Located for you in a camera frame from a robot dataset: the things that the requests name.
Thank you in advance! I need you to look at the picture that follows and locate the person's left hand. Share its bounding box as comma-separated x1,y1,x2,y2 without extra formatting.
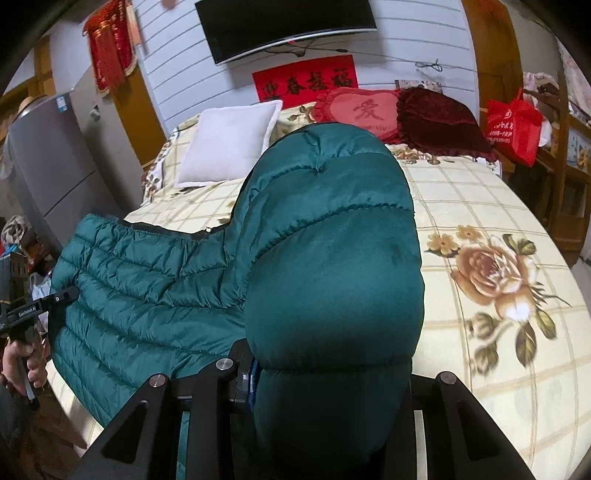
0,342,48,403

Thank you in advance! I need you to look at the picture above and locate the red wall banner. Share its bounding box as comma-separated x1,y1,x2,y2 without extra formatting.
252,54,360,103

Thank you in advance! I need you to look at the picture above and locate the grey crumpled cloth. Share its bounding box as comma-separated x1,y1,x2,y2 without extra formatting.
0,215,31,247

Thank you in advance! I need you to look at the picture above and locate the wooden shelf rack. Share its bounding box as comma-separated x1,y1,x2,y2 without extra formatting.
501,69,591,266

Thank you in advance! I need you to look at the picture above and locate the green down jacket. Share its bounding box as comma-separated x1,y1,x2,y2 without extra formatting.
48,122,426,480

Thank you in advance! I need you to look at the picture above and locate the white pillow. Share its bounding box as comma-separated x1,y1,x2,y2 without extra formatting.
174,99,283,189

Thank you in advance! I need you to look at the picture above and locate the straw hat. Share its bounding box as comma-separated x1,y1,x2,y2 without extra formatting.
11,95,49,121

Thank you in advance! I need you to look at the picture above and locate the wooden door frame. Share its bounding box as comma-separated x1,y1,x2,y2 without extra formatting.
462,0,525,100
113,69,168,167

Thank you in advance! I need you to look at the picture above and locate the red heart cushion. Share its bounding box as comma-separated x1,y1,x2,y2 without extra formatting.
313,88,403,141

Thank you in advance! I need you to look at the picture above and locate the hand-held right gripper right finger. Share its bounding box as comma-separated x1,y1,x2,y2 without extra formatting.
387,364,539,480

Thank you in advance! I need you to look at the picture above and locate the grey refrigerator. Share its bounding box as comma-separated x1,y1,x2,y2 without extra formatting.
4,69,141,252

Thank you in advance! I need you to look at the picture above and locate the red shopping bag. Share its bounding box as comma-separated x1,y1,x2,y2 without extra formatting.
486,88,544,168

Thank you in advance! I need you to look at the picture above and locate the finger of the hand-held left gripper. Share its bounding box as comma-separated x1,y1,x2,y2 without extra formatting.
42,285,81,309

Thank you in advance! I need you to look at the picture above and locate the dark red velvet cushion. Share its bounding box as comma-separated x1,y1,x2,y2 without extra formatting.
390,88,498,162

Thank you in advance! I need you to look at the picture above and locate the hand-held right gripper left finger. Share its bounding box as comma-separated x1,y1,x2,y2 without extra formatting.
69,338,263,480

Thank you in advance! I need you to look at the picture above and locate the floral checked bed sheet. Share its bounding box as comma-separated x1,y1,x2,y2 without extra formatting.
46,102,579,480

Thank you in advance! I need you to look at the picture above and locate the black wall cable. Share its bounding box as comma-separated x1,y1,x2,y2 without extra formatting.
259,38,445,73

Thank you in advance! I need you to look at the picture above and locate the black wall television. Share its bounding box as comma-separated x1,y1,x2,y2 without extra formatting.
194,0,378,65

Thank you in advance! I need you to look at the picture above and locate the red tassel wall decoration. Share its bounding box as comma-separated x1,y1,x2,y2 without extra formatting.
82,0,138,92

